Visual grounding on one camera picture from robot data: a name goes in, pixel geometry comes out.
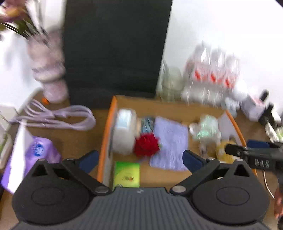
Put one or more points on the lilac towel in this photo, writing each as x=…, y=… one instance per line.
x=173, y=141

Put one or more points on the red fabric flower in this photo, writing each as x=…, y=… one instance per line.
x=146, y=145

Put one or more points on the purple tissue pack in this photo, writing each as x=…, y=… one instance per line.
x=27, y=150

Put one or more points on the blue patterned small pouch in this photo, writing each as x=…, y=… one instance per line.
x=147, y=125

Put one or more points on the orange cardboard box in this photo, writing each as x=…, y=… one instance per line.
x=182, y=115

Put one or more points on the dried pink flower bouquet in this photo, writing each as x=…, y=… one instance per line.
x=15, y=17

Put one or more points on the yellow plush toy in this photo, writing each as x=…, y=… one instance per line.
x=221, y=154

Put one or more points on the black small bottles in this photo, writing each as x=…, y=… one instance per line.
x=266, y=116

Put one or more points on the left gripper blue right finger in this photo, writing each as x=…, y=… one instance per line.
x=192, y=161

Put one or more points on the black paper shopping bag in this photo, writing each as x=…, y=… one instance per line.
x=113, y=48

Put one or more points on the white plastic bottle in box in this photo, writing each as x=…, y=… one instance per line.
x=124, y=131

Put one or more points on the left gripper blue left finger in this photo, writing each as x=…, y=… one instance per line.
x=89, y=161

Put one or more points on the middle water bottle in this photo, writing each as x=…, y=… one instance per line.
x=215, y=77

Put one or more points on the iridescent plastic bag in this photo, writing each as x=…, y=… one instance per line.
x=206, y=132

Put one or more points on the green tea packet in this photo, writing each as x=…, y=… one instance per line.
x=126, y=174

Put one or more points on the small lilac tin box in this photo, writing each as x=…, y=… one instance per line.
x=252, y=107

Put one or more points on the white power strip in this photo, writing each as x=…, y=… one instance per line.
x=273, y=127

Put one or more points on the right water bottle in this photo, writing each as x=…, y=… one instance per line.
x=231, y=74

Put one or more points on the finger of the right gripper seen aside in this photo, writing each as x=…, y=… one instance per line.
x=253, y=147

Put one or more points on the mottled pink vase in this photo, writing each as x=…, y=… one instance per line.
x=48, y=64

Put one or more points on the glass cup with spoon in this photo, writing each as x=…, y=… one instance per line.
x=172, y=83

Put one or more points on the white robot figurine speaker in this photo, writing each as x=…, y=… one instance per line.
x=231, y=102

